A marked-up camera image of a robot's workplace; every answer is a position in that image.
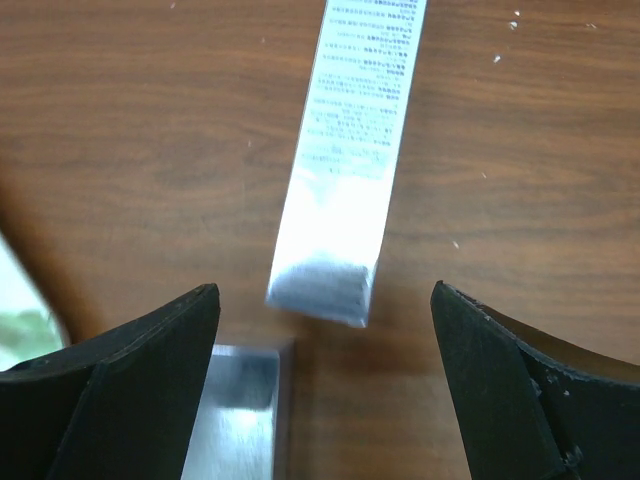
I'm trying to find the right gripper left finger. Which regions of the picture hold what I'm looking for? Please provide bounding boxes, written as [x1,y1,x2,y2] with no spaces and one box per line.
[1,284,220,479]

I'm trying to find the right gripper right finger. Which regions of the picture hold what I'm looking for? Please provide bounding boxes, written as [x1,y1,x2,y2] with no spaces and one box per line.
[431,281,639,479]

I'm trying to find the silver toothpaste box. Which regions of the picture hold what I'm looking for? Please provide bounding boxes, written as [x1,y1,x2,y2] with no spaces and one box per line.
[266,1,427,328]
[182,340,294,480]

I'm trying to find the floral leaf pattern tray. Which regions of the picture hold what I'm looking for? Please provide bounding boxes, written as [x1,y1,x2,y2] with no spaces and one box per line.
[1,235,70,372]

